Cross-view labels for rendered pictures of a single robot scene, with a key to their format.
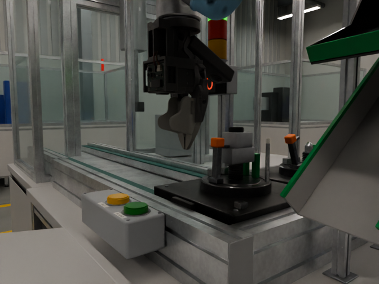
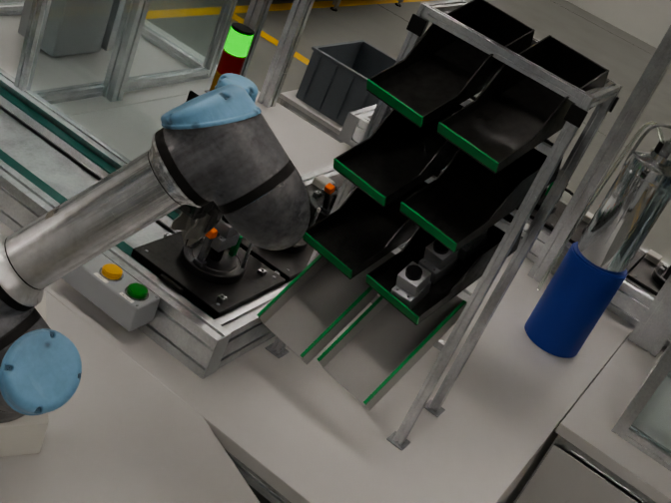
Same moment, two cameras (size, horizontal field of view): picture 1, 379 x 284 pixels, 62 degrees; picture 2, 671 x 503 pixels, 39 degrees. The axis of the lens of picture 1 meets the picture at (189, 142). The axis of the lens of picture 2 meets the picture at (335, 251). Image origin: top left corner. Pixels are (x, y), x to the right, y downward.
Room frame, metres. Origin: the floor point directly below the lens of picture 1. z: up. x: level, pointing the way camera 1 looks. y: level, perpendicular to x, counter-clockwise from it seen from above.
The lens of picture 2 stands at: (-0.96, 0.62, 2.04)
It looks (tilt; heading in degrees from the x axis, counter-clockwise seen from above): 28 degrees down; 328
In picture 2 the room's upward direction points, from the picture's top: 24 degrees clockwise
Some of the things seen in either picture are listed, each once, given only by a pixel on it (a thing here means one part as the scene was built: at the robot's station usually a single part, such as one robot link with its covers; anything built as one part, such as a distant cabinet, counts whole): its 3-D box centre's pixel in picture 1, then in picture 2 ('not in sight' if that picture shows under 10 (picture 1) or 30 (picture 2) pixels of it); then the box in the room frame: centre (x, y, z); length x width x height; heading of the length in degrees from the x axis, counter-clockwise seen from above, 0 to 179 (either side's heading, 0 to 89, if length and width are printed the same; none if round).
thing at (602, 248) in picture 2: not in sight; (638, 196); (0.62, -1.09, 1.32); 0.14 x 0.14 x 0.38
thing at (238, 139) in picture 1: (239, 144); (227, 229); (0.63, -0.10, 1.06); 0.08 x 0.04 x 0.07; 127
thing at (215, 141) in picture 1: (220, 157); (209, 244); (0.60, -0.06, 1.04); 0.04 x 0.02 x 0.08; 127
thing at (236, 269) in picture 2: (235, 183); (213, 260); (0.62, -0.09, 0.98); 0.14 x 0.14 x 0.02
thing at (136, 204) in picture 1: (136, 211); (137, 292); (0.51, 0.09, 0.96); 0.04 x 0.04 x 0.02
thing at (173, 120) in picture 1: (183, 123); (193, 232); (0.53, 0.01, 1.11); 0.06 x 0.03 x 0.09; 127
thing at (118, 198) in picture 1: (118, 201); (111, 272); (0.56, 0.13, 0.96); 0.04 x 0.04 x 0.02
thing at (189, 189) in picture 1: (235, 193); (210, 267); (0.62, -0.09, 0.96); 0.24 x 0.24 x 0.02; 37
